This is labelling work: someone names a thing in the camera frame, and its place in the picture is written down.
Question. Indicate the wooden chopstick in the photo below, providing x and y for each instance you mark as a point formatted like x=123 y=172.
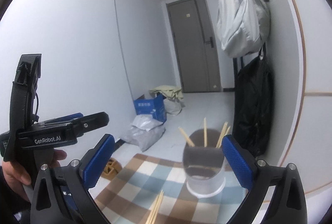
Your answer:
x=225 y=130
x=205 y=133
x=187 y=138

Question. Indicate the white sling bag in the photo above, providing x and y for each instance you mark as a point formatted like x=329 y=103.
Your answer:
x=242 y=26

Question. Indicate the white sack bag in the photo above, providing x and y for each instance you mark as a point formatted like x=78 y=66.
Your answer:
x=173 y=107

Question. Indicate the blue cardboard box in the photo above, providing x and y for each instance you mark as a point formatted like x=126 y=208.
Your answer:
x=154 y=107

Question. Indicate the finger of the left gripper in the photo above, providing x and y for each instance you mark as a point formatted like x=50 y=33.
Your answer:
x=84 y=124
x=66 y=118

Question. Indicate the white plastic parcel bag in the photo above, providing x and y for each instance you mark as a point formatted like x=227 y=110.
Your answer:
x=145 y=122

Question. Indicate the plaid checkered mat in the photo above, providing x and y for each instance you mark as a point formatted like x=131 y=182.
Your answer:
x=129 y=196

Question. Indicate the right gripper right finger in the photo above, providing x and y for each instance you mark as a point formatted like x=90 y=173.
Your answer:
x=288 y=203

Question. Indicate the wooden chopsticks bundle on mat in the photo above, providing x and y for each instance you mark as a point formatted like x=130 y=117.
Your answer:
x=155 y=209

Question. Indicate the beige cloth on bag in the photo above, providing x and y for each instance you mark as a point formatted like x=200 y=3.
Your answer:
x=169 y=92

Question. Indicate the person's left hand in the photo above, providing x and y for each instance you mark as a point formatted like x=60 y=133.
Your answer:
x=17 y=177

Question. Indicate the white mesh utensil holder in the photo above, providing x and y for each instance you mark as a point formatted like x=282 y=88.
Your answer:
x=204 y=167

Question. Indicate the black metal door frame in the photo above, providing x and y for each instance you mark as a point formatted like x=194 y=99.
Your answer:
x=238 y=64

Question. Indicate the brown slippers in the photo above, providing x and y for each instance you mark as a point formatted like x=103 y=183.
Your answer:
x=111 y=170

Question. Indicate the white cabinet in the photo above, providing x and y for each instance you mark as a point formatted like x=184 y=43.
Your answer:
x=302 y=130

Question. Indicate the grey plastic parcel bag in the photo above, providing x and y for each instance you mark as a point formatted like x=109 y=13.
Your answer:
x=142 y=138

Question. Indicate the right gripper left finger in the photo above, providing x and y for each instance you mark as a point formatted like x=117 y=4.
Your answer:
x=61 y=194

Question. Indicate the black hanging backpack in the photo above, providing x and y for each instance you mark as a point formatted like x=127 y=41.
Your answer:
x=253 y=105

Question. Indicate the grey brown door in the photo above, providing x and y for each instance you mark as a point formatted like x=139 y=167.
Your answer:
x=195 y=46

